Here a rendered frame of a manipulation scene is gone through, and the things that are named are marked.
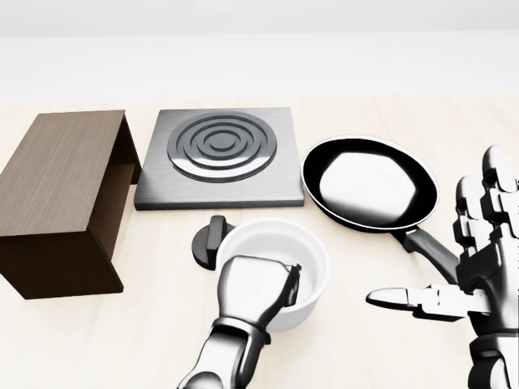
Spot flat dark stove plate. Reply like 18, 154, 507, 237
134, 106, 306, 212

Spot brown wooden cabinet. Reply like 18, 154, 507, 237
0, 109, 143, 301

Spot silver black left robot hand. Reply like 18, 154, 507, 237
215, 254, 303, 334

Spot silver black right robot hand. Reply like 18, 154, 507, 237
365, 144, 519, 360

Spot white bowl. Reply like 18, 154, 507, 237
217, 219, 332, 332

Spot round black knob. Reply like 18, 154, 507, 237
191, 215, 238, 272

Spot black frying pan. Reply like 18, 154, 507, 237
302, 135, 467, 287

